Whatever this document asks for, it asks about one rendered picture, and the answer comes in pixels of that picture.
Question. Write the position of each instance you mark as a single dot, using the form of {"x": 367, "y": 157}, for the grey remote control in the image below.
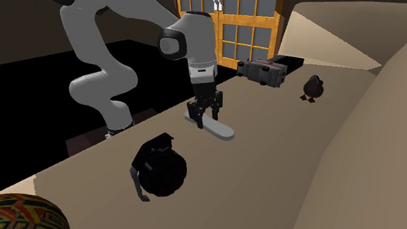
{"x": 221, "y": 130}

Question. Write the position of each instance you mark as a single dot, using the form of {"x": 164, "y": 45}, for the black flat box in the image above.
{"x": 292, "y": 63}

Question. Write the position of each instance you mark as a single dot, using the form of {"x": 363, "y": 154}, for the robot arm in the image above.
{"x": 95, "y": 81}

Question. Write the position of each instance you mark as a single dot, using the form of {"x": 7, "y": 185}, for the colourful patterned ball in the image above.
{"x": 20, "y": 221}

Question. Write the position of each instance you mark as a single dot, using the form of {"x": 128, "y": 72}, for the dark bird figure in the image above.
{"x": 313, "y": 87}

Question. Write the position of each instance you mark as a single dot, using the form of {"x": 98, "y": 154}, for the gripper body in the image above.
{"x": 204, "y": 91}

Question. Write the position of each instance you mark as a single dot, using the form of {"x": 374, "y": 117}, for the wooden door with glass panes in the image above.
{"x": 251, "y": 33}

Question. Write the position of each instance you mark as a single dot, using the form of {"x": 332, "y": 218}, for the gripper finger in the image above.
{"x": 197, "y": 113}
{"x": 217, "y": 105}

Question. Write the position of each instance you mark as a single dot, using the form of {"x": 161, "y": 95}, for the grey toy ambulance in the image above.
{"x": 262, "y": 72}

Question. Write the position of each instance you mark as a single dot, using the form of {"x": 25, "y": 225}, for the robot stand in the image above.
{"x": 84, "y": 141}

